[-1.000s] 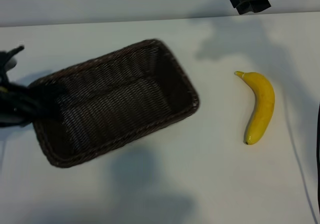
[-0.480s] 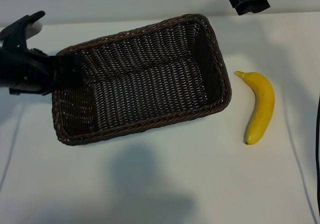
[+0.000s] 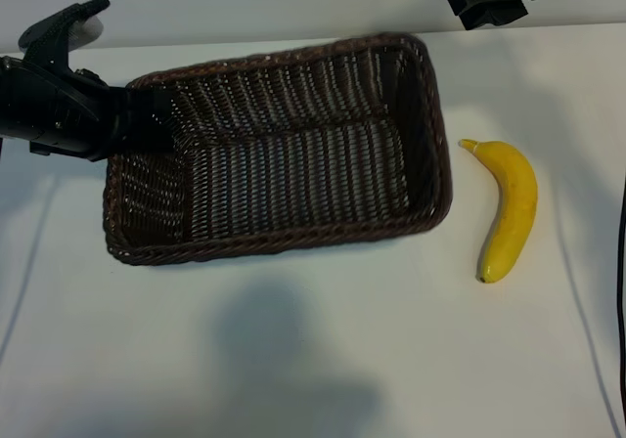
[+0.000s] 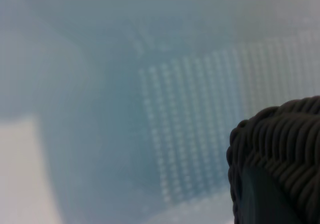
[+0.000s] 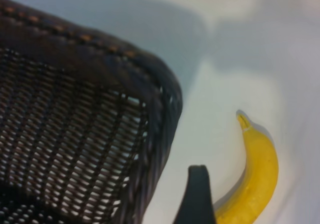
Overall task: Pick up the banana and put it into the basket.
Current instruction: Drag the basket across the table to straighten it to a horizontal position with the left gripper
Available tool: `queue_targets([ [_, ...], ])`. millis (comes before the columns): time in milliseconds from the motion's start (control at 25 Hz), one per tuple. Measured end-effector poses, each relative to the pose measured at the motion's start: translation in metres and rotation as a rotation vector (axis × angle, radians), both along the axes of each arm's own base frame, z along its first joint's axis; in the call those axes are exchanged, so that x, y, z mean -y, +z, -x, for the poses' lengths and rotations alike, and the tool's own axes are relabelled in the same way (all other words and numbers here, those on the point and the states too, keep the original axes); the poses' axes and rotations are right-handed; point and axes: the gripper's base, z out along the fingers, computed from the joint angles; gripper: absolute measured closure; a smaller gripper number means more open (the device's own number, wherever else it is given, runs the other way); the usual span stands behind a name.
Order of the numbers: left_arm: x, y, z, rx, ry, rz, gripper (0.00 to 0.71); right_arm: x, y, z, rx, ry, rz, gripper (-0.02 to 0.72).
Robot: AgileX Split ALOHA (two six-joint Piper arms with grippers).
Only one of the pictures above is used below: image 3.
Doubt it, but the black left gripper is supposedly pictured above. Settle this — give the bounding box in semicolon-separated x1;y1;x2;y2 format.
0;55;178;163

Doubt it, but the dark brown woven basket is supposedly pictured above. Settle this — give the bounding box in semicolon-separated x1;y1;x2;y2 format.
101;30;454;269

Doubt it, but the yellow banana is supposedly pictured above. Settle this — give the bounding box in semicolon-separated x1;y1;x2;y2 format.
457;138;539;284

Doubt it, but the thin black cable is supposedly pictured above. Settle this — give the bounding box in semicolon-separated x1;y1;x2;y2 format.
612;173;626;332

